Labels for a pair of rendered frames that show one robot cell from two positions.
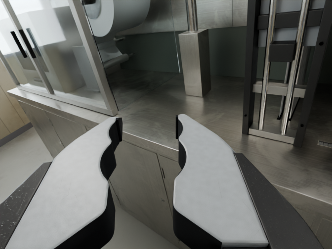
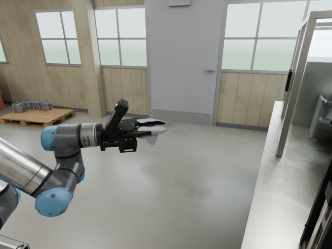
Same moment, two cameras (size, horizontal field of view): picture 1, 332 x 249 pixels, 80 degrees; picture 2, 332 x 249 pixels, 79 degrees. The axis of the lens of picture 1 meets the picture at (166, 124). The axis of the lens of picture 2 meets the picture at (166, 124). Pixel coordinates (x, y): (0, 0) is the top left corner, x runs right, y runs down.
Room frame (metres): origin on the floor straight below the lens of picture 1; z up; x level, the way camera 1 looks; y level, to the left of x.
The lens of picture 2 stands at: (-0.02, -0.57, 1.48)
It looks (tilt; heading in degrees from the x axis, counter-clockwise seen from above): 22 degrees down; 77
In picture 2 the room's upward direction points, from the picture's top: straight up
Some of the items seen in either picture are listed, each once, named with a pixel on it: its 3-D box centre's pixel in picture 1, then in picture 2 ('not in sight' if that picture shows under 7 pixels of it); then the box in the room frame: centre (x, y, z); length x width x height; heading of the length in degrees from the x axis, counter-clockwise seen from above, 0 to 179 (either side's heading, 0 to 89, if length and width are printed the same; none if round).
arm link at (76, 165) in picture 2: not in sight; (69, 168); (-0.19, 0.01, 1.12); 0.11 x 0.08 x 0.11; 86
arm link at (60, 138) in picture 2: not in sight; (64, 138); (-0.19, 0.03, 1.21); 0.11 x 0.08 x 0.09; 176
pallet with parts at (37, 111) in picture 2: not in sight; (37, 112); (-1.63, 3.75, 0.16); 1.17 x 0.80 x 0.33; 151
